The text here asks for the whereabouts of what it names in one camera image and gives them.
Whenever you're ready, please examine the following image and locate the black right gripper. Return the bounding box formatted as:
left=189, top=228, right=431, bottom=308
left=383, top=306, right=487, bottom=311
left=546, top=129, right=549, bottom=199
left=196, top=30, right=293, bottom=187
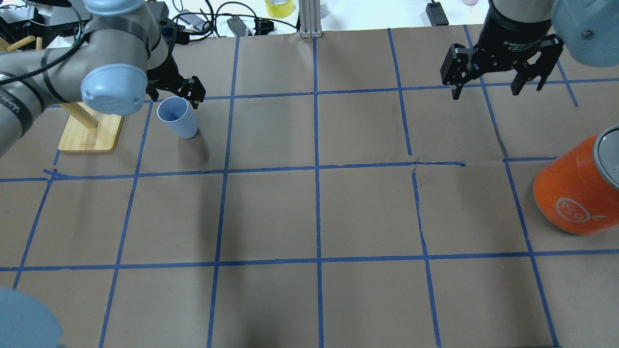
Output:
left=440, top=5, right=564, bottom=101

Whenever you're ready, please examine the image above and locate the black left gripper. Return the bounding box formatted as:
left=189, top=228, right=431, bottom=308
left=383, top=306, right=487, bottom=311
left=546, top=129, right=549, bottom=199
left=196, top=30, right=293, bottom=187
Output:
left=146, top=41, right=206, bottom=109

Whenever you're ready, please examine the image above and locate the white plastic cup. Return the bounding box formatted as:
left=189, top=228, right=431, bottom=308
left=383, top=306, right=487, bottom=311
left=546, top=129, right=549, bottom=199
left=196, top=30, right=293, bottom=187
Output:
left=157, top=96, right=198, bottom=139

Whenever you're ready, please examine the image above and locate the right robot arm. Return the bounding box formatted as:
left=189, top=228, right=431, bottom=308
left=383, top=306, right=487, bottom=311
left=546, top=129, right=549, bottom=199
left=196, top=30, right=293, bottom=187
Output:
left=440, top=0, right=619, bottom=100

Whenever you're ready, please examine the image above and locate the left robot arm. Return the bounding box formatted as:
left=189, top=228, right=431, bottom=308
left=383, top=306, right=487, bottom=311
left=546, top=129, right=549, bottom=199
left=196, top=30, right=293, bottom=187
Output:
left=0, top=0, right=206, bottom=156

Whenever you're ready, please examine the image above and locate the black power adapter right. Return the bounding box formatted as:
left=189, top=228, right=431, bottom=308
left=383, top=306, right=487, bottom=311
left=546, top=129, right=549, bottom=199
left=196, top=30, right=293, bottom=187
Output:
left=425, top=0, right=449, bottom=27

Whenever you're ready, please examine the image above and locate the black power adapter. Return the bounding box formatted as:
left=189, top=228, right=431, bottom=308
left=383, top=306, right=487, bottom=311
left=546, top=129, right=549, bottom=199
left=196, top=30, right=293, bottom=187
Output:
left=425, top=0, right=449, bottom=27
left=146, top=0, right=169, bottom=20

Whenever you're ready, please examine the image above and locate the wooden mug tree stand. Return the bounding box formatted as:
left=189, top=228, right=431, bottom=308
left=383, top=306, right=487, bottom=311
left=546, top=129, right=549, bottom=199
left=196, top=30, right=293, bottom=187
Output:
left=1, top=29, right=147, bottom=154

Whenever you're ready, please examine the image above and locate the yellow tape roll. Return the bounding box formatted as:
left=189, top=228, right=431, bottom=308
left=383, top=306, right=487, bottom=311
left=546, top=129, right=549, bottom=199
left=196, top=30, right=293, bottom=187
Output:
left=265, top=0, right=295, bottom=18

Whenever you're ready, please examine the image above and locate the orange cylindrical canister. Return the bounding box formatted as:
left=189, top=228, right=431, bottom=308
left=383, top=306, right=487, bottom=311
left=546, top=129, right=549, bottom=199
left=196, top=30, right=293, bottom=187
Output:
left=533, top=126, right=619, bottom=235

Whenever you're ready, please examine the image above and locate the aluminium frame post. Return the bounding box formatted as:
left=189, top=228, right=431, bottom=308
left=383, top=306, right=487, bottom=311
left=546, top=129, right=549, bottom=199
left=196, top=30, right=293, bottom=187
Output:
left=298, top=0, right=323, bottom=38

